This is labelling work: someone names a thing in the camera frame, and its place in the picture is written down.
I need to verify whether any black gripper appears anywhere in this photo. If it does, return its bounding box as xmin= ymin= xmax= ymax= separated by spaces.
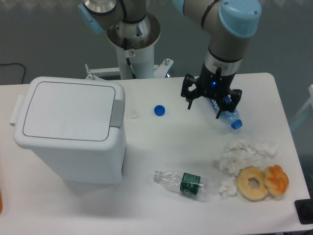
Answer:
xmin=180 ymin=64 xmax=243 ymax=119

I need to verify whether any blue labelled water bottle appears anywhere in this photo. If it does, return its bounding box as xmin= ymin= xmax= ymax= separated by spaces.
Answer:
xmin=208 ymin=98 xmax=243 ymax=130

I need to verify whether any white plastic trash can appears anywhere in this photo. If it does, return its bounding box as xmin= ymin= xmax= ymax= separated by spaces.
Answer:
xmin=10 ymin=76 xmax=126 ymax=184

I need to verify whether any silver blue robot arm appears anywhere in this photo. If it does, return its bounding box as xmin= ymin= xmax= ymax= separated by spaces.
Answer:
xmin=78 ymin=0 xmax=262 ymax=112

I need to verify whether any blue bottle cap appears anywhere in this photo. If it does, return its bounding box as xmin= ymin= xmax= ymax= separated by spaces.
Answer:
xmin=154 ymin=105 xmax=166 ymax=117

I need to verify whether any large crumpled white tissue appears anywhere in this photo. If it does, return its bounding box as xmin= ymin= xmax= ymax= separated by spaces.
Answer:
xmin=219 ymin=139 xmax=278 ymax=176

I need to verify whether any white bottle cap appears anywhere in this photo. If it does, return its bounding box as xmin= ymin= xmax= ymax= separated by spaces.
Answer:
xmin=129 ymin=110 xmax=139 ymax=119

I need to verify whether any clear green labelled bottle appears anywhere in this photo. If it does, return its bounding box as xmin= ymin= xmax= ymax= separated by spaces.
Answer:
xmin=153 ymin=170 xmax=209 ymax=198

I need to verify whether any small crumpled white tissue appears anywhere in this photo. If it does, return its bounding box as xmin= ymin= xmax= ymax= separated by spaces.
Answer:
xmin=219 ymin=176 xmax=237 ymax=199

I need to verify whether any orange twisted bread roll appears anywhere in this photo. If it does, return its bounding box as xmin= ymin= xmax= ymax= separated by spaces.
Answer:
xmin=264 ymin=164 xmax=289 ymax=196

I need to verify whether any black device at edge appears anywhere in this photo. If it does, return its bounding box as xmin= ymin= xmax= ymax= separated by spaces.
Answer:
xmin=294 ymin=199 xmax=313 ymax=225

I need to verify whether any orange object at edge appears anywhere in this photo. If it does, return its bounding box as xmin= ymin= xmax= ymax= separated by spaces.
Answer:
xmin=0 ymin=191 xmax=3 ymax=213

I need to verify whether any white metal base frame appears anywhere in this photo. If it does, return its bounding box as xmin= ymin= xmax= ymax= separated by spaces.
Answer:
xmin=85 ymin=58 xmax=174 ymax=80

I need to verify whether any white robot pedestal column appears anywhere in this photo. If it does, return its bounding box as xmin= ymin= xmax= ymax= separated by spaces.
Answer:
xmin=107 ymin=13 xmax=160 ymax=79

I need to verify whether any plain ring doughnut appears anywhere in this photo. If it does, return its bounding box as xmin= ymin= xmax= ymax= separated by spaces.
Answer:
xmin=236 ymin=167 xmax=268 ymax=201

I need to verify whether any black floor cable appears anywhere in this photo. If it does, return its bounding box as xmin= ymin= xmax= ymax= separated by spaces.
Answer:
xmin=0 ymin=63 xmax=26 ymax=86

